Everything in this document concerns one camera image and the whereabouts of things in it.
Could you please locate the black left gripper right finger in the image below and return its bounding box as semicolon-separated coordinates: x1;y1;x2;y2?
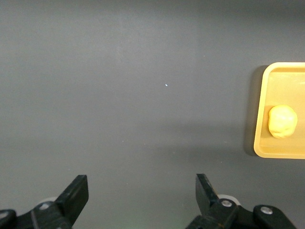
185;173;297;229

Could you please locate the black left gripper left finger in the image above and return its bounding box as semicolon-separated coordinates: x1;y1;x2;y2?
0;175;89;229

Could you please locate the yellow plastic tray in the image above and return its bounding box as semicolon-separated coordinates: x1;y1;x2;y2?
254;62;305;159

